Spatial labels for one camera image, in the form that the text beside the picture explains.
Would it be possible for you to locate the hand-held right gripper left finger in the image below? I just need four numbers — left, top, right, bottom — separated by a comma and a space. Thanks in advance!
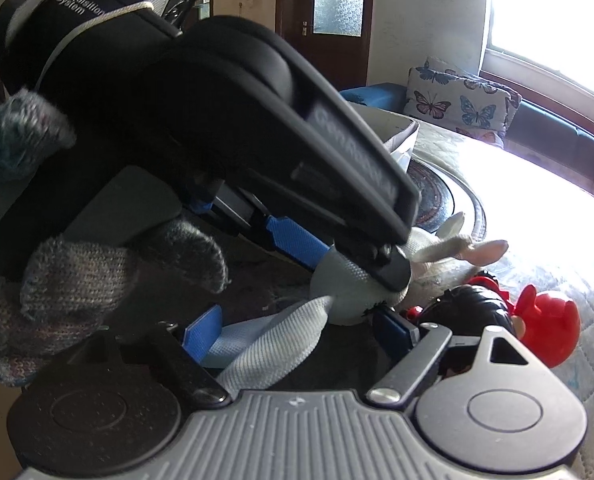
84, 305, 230, 406

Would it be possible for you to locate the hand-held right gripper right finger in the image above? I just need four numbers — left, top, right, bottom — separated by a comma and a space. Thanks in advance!
369, 307, 540, 406

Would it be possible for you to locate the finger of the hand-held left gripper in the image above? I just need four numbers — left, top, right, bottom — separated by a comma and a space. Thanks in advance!
334, 236, 414, 295
192, 182, 333, 273

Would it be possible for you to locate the white plush rabbit toy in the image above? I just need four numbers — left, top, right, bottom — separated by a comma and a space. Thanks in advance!
217, 212, 508, 392

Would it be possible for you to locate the cardboard box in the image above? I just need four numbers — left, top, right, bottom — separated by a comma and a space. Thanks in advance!
347, 102, 420, 171

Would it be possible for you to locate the red plastic toy figure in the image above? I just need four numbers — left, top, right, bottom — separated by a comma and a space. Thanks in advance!
514, 284, 582, 368

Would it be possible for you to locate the person's left hand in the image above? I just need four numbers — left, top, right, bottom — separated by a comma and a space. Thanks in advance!
0, 89, 228, 388

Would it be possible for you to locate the light blue cloth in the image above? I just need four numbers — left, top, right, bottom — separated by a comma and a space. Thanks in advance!
204, 317, 278, 368

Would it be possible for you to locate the black and red toy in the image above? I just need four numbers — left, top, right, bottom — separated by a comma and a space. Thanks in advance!
404, 270, 518, 376

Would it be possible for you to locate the round patterned stove plate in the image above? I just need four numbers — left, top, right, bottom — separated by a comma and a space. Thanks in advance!
407, 157, 488, 241

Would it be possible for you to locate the brown wooden door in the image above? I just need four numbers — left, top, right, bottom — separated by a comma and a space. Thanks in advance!
276, 0, 375, 88

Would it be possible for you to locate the butterfly print cushion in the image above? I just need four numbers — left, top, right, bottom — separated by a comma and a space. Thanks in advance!
404, 57, 522, 148

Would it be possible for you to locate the blue sofa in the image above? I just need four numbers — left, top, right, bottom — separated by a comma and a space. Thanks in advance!
339, 82, 594, 191

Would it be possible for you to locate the window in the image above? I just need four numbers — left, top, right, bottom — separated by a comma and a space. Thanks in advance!
487, 0, 594, 106

